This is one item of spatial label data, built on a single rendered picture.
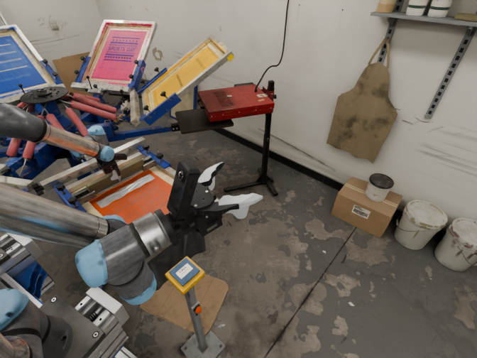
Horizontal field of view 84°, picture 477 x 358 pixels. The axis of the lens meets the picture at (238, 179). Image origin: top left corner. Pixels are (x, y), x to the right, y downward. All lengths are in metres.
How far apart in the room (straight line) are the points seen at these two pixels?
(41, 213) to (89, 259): 0.13
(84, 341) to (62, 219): 0.42
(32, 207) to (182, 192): 0.26
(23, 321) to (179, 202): 0.43
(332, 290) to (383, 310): 0.38
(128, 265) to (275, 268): 1.96
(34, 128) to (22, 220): 0.68
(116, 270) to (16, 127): 0.80
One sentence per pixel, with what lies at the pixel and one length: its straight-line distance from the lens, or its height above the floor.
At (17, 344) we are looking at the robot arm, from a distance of 0.69.
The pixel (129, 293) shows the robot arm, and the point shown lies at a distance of 0.61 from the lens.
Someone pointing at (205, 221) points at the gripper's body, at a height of 1.63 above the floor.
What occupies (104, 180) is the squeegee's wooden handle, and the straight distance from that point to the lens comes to 1.72.
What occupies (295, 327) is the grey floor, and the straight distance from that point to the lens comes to 2.22.
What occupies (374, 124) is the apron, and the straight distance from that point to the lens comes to 2.68.
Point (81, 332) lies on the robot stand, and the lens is 0.94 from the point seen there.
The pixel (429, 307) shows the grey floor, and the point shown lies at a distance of 2.66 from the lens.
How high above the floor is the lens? 2.04
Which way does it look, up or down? 40 degrees down
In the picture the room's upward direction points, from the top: straight up
